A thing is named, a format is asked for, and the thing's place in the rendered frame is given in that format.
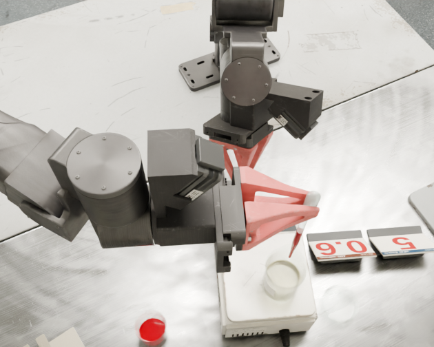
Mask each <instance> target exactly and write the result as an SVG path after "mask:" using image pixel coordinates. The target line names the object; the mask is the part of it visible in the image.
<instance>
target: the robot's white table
mask: <svg viewBox="0 0 434 347"><path fill-rule="evenodd" d="M211 8H212V0H87V1H82V2H80V3H75V4H73V5H70V6H66V7H64V8H59V9H57V10H53V11H50V12H46V13H43V14H39V15H36V16H34V17H30V18H27V19H23V20H20V21H16V22H14V23H9V24H7V25H3V26H0V110H1V111H2V112H5V113H7V114H9V115H11V116H13V117H15V118H18V119H19V120H22V121H24V122H26V123H31V124H34V125H36V126H37V127H39V128H40V129H42V130H43V131H45V132H46V133H48V132H49V131H50V130H51V129H53V130H54V131H55V132H57V133H58V134H60V135H61V136H62V137H64V138H67V137H68V136H69V135H70V133H71V132H72V131H73V130H74V129H75V127H79V128H81V129H84V130H85V131H87V132H90V133H91V134H100V133H105V132H111V133H117V134H121V135H124V136H126V137H128V138H129V139H130V140H132V141H133V142H134V143H135V144H136V146H137V147H138V149H139V151H140V153H141V159H142V162H143V168H144V172H145V177H146V181H147V182H148V179H147V130H158V129H184V128H190V129H194V130H195V134H196V135H198V136H201V137H202V138H204V139H207V140H209V136H207V135H204V134H203V124H204V123H206V122H207V121H208V120H210V119H211V118H213V117H214V116H216V115H217V114H219V113H220V83H217V84H215V85H212V86H210V87H206V88H205V89H202V90H198V91H197V92H193V91H191V90H190V89H189V87H188V86H187V84H186V82H185V80H184V79H183V77H182V76H181V74H180V72H179V70H178V66H179V65H180V64H181V63H184V62H186V61H190V60H192V59H196V58H198V57H200V56H204V55H206V54H210V53H212V52H214V50H215V43H214V42H209V25H210V15H211ZM267 37H268V38H269V40H270V41H271V42H272V43H273V45H274V46H275V47H276V49H277V50H278V51H279V53H280V60H279V61H277V62H275V63H272V64H269V65H268V66H269V70H270V72H271V77H272V78H276V79H277V82H280V83H287V84H292V85H298V86H303V87H310V88H313V89H318V90H324V94H323V101H322V111H324V110H326V109H329V108H331V107H334V106H336V105H339V104H341V103H344V102H346V101H349V100H351V99H353V98H356V97H359V96H361V95H363V94H366V93H368V92H371V91H373V90H376V89H378V88H380V87H383V86H385V85H388V84H390V83H393V82H396V81H398V80H400V79H402V78H405V77H407V76H410V75H412V74H415V73H417V72H420V71H422V70H425V69H427V68H430V67H433V66H434V50H433V49H432V48H431V47H430V46H429V45H428V44H427V43H426V42H425V41H424V39H423V38H422V37H421V36H420V35H419V34H418V33H417V32H416V31H415V30H414V29H413V28H412V27H411V26H410V25H409V24H408V23H407V22H406V21H405V20H404V19H403V18H402V17H401V16H400V15H399V14H398V13H397V12H396V11H395V10H394V9H393V8H392V7H391V6H390V5H389V4H388V3H387V2H386V1H385V0H285V6H284V15H283V17H278V29H277V32H268V33H267ZM39 226H40V224H37V223H36V222H35V221H33V220H31V219H30V218H28V217H27V215H26V214H24V213H23V212H22V211H21V210H20V208H19V207H18V206H17V205H15V204H13V203H12V202H11V201H9V200H8V198H7V196H5V195H4V194H2V193H1V192H0V242H2V241H5V240H8V239H10V238H13V237H15V236H17V235H20V234H22V233H25V232H27V231H30V230H32V229H35V228H37V227H39Z"/></svg>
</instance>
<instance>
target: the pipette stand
mask: <svg viewBox="0 0 434 347"><path fill-rule="evenodd" d="M36 341H37V343H38V345H39V347H85V346H84V345H83V342H82V341H81V339H80V337H79V336H78V334H77V332H76V331H75V329H74V327H71V328H70V329H69V330H67V331H65V332H64V333H63V334H61V335H59V336H58V337H57V338H55V339H53V340H52V341H50V342H48V340H47V338H46V336H45V335H44V334H42V335H40V336H39V337H37V338H36Z"/></svg>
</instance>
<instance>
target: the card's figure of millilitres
mask: <svg viewBox="0 0 434 347"><path fill-rule="evenodd" d="M311 244H312V246H313V248H314V249H315V251H316V253H317V255H318V257H320V256H330V255H347V254H357V253H373V252H372V250H371V249H370V248H369V247H368V245H367V244H366V242H365V241H364V240H345V241H335V242H316V243H311Z"/></svg>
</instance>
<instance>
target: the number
mask: <svg viewBox="0 0 434 347"><path fill-rule="evenodd" d="M373 241H374V242H375V243H376V244H377V245H378V246H379V247H380V249H381V250H382V251H383V252H387V251H404V250H414V249H432V248H434V245H433V244H432V243H431V242H430V241H429V240H428V239H427V238H426V237H425V236H424V235H413V236H403V237H393V238H375V239H373Z"/></svg>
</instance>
